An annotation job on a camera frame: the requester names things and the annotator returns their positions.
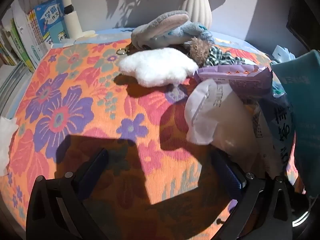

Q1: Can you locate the row of upright books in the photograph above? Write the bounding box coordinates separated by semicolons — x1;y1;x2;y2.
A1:
0;0;70;74

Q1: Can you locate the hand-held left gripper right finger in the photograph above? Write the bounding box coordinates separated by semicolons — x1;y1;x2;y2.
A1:
211;150;294;240

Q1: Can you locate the dark blue printed packet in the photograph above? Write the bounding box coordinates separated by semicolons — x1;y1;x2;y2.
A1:
257;97;298;173

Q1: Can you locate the white ribbed vase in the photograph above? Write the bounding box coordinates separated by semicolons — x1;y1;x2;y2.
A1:
180;0;212;29

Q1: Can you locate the white plastic packet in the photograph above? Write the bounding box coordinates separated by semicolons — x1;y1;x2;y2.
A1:
184;79;258;155

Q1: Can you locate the grey blue bunny plush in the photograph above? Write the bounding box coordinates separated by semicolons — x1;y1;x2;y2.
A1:
130;10;216;50

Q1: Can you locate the white desk lamp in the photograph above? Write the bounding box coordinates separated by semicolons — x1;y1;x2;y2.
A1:
59;0;97;39

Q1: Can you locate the flat stack of books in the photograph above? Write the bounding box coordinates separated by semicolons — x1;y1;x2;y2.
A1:
0;64;30;110

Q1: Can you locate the floral orange table mat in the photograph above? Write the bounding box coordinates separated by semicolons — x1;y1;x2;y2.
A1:
0;39;308;240

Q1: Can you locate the white fluffy plush toy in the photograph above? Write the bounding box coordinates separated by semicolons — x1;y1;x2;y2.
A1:
118;47;199;87

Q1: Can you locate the black monitor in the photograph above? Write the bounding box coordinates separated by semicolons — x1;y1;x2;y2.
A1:
286;0;318;53

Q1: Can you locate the teal packet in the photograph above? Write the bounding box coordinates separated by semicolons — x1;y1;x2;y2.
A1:
270;49;320;198

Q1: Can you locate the white tissue sheet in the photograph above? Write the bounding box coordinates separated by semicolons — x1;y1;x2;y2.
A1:
0;116;19;177

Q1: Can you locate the light blue tissue packet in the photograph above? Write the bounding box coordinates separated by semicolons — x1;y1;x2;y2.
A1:
271;45;297;64

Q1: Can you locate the purple snack packet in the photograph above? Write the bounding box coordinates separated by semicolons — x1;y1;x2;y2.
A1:
194;64;273;100

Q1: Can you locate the brown furry plush plaid cloth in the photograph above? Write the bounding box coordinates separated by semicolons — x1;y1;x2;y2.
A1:
184;37;247;68

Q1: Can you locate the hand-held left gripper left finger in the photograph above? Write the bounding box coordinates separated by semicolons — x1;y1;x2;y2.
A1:
26;148;118;240

